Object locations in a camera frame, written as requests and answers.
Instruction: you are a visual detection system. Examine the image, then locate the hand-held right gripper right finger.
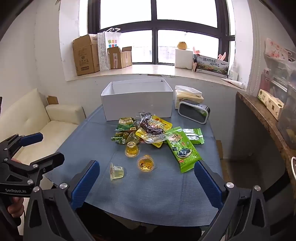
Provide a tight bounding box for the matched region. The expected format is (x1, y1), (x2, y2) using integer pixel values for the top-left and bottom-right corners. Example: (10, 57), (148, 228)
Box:
(194, 160), (272, 241)

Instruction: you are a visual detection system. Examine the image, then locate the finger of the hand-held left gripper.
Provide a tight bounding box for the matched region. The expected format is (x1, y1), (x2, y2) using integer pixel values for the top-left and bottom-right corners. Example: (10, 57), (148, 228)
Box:
(14, 152), (65, 186)
(0, 133), (43, 163)

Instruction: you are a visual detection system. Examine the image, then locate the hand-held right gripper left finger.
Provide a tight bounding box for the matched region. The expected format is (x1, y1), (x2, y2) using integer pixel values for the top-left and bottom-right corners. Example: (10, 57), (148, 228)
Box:
(23, 160), (100, 241)

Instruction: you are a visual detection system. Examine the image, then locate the pale yellow jelly cup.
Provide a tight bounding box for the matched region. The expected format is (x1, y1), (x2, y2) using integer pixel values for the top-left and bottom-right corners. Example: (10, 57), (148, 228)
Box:
(110, 163), (125, 181)

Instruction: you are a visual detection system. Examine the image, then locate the large green seaweed packet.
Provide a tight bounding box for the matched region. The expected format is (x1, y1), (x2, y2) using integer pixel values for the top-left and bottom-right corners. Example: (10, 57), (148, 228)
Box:
(165, 126), (203, 174)

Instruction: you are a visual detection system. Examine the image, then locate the white cardboard box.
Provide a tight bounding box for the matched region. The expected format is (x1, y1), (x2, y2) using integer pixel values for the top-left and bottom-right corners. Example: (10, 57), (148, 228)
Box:
(101, 78), (174, 121)

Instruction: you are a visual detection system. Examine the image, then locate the person's left hand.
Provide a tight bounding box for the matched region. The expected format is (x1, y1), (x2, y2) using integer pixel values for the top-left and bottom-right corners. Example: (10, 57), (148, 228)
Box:
(7, 197), (25, 217)

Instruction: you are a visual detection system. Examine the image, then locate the cream leather sofa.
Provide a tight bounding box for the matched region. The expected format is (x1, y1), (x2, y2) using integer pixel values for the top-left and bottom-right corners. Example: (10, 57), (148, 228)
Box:
(0, 88), (87, 167)

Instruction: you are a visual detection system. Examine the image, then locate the small green seaweed packet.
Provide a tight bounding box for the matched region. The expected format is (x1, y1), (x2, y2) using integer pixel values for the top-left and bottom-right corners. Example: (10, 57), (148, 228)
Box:
(183, 128), (205, 145)

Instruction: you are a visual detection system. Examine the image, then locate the jelly cup with printed lid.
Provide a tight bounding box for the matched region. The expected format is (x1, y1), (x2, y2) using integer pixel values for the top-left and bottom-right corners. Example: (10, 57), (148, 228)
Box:
(137, 156), (155, 172)

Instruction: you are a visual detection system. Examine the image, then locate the yellow snack packet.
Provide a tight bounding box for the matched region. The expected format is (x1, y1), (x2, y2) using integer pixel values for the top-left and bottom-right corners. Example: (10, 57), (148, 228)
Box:
(135, 127), (170, 148)
(151, 115), (173, 130)

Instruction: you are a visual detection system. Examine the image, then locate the black desk clock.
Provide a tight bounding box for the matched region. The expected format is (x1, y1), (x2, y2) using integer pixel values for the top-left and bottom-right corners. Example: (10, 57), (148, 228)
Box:
(178, 101), (211, 125)

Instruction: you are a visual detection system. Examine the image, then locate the dark red snack packet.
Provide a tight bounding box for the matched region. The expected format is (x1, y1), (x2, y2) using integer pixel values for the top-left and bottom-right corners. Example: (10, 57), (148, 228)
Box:
(136, 111), (166, 137)

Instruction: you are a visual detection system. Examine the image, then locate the brown stone counter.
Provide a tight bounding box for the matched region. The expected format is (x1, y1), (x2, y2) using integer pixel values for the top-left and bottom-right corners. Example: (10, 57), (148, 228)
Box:
(236, 91), (296, 176)

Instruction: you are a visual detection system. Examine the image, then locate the tissue pack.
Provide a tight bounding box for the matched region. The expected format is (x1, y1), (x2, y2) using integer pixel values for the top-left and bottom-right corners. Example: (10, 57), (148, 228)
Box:
(173, 85), (204, 110)

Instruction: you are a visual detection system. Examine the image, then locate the tall brown cardboard box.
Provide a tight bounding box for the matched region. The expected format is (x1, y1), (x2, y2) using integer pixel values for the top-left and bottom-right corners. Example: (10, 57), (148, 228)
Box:
(73, 34), (100, 76)

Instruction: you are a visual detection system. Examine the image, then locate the yellow patterned box on shelf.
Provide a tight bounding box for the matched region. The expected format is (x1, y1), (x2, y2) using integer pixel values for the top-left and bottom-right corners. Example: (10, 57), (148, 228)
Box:
(257, 89), (284, 120)

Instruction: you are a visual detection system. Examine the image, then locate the clear storage container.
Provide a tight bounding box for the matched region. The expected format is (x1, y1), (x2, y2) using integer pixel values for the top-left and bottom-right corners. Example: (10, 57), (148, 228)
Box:
(277, 83), (296, 142)

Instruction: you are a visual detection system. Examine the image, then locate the white tube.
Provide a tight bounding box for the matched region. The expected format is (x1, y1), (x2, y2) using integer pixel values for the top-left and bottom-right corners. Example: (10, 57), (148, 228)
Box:
(221, 77), (245, 90)

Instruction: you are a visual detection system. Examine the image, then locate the dotted white paper bag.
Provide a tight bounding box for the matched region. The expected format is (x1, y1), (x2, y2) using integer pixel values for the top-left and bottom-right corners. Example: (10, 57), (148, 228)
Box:
(97, 32), (110, 70)

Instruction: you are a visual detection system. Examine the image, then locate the white plastic bottle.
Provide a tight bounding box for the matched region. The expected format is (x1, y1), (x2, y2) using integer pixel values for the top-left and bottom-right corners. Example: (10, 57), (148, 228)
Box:
(228, 65), (238, 80)

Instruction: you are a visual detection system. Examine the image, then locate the small open cardboard box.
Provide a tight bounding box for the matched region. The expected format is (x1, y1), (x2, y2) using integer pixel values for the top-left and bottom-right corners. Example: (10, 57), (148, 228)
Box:
(107, 46), (133, 69)

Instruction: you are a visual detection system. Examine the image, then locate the pink bottle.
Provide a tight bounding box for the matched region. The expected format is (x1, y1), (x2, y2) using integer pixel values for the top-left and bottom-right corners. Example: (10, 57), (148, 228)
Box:
(261, 69), (272, 93)

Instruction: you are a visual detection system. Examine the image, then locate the landscape printed carton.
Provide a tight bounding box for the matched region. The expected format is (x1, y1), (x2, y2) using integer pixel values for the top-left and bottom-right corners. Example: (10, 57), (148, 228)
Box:
(195, 55), (230, 78)

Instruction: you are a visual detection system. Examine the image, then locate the white bag with coloured squares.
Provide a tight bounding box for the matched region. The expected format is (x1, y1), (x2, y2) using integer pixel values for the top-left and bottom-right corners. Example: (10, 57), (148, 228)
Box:
(103, 27), (122, 49)

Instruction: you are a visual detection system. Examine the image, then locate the plain white block box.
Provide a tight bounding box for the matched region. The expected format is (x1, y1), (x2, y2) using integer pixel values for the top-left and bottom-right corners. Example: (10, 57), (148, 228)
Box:
(174, 49), (194, 69)

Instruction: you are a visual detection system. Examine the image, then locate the floral plastic bag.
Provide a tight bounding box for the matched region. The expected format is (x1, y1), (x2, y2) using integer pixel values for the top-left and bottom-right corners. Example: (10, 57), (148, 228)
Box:
(264, 38), (296, 70)

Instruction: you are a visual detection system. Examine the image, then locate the black window frame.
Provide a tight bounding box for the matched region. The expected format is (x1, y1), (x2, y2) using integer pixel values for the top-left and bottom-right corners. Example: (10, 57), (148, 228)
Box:
(87, 0), (236, 65)

